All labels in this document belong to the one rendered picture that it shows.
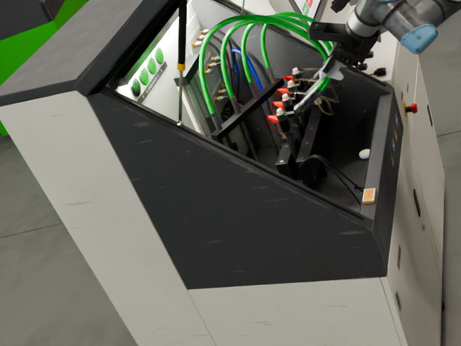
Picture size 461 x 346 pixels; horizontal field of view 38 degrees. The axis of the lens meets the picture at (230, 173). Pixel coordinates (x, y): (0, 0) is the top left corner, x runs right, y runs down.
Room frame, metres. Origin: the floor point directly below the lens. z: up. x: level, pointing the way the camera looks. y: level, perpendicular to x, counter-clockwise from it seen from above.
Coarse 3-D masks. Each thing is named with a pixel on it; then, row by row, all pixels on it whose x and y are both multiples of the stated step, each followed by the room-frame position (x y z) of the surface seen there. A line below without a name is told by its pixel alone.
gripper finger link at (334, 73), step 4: (328, 60) 1.58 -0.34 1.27; (336, 60) 1.58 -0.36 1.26; (336, 64) 1.58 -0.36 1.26; (340, 64) 1.58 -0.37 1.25; (332, 68) 1.59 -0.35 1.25; (336, 68) 1.58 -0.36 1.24; (320, 72) 1.61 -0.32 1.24; (328, 72) 1.60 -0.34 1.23; (332, 72) 1.59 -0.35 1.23; (336, 72) 1.59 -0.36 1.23; (340, 72) 1.59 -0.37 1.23; (320, 76) 1.62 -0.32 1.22; (324, 76) 1.61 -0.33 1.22; (328, 76) 1.61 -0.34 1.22; (332, 76) 1.60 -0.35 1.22; (336, 76) 1.59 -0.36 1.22; (340, 76) 1.59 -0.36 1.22
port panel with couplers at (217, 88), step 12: (192, 24) 2.06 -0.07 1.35; (192, 36) 2.03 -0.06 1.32; (204, 36) 2.04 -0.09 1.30; (192, 48) 2.01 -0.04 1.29; (204, 60) 2.05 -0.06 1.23; (216, 60) 2.09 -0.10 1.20; (204, 72) 2.01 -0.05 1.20; (216, 72) 2.09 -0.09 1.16; (216, 84) 2.06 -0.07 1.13; (216, 96) 2.03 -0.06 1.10
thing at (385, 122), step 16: (384, 96) 1.87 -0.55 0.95; (384, 112) 1.77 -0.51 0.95; (384, 128) 1.69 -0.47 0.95; (400, 128) 1.84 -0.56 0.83; (384, 144) 1.61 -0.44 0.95; (400, 144) 1.79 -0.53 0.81; (368, 160) 1.57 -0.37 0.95; (384, 160) 1.56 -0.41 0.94; (368, 176) 1.49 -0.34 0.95; (384, 176) 1.51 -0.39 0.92; (384, 192) 1.47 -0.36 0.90; (368, 208) 1.37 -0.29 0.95; (384, 208) 1.43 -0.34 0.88; (384, 224) 1.39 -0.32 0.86; (384, 240) 1.35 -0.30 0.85
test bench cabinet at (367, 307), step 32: (224, 288) 1.50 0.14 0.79; (256, 288) 1.45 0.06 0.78; (288, 288) 1.41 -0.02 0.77; (320, 288) 1.37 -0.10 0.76; (352, 288) 1.33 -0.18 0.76; (384, 288) 1.29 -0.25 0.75; (224, 320) 1.52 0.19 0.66; (256, 320) 1.47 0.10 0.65; (288, 320) 1.43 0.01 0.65; (320, 320) 1.38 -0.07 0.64; (352, 320) 1.34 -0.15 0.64; (384, 320) 1.30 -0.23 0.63
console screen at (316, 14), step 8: (288, 0) 2.15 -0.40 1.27; (296, 0) 2.20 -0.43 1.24; (304, 0) 2.25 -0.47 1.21; (312, 0) 2.31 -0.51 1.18; (320, 0) 2.37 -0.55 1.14; (296, 8) 2.16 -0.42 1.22; (304, 8) 2.21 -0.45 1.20; (312, 8) 2.27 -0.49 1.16; (320, 8) 2.33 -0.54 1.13; (312, 16) 2.23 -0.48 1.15; (320, 16) 2.29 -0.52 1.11
